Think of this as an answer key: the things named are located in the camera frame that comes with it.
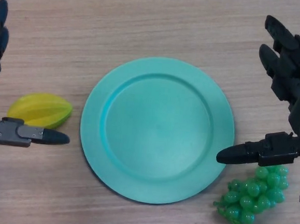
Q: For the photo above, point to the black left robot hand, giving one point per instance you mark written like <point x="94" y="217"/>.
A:
<point x="10" y="132"/>

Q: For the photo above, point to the green round plate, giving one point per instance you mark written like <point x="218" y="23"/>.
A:
<point x="158" y="133"/>

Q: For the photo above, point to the green grape bunch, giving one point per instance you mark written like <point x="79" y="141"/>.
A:
<point x="255" y="198"/>

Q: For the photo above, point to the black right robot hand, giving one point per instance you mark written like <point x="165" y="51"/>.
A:
<point x="293" y="76"/>

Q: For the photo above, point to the yellow starfruit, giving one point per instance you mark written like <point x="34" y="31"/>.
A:
<point x="43" y="109"/>

